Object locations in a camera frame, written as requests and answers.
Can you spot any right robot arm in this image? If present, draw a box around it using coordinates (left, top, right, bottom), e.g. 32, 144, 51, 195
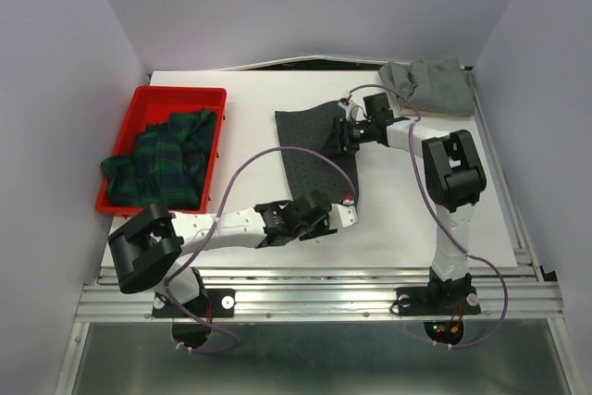
332, 93, 487, 315

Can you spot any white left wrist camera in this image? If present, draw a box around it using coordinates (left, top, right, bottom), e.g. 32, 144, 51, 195
329, 200, 358, 230

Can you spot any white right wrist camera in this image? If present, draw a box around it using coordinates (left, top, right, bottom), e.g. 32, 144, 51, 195
338, 97, 359, 120

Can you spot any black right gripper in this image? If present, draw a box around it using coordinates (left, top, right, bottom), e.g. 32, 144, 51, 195
318, 115, 376, 156

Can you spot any grey dotted skirt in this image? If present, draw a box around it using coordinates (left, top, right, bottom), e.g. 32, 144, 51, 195
275, 101, 359, 203

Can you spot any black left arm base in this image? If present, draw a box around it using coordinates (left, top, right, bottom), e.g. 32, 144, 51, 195
152, 289, 236, 319

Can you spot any green plaid skirt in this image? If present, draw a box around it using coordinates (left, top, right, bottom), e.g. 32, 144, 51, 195
101, 109, 217, 210

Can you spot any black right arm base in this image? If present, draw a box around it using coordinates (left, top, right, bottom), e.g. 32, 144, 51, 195
389, 286, 481, 317

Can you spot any red plastic tray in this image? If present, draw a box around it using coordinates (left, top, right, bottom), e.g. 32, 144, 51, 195
95, 85, 227, 216

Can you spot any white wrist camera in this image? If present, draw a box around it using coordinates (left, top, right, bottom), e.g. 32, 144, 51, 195
329, 200, 358, 230
338, 97, 359, 120

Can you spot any folded pink patterned skirt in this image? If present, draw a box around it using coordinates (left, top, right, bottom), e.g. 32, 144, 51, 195
399, 106, 449, 118

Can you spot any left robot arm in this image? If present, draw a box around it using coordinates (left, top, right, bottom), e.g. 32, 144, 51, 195
108, 191, 356, 315

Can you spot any folded light grey skirt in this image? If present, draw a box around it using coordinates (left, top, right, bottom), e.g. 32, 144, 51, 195
378, 57, 475, 117

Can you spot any aluminium frame rail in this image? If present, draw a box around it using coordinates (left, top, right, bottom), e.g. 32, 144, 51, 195
75, 265, 564, 323

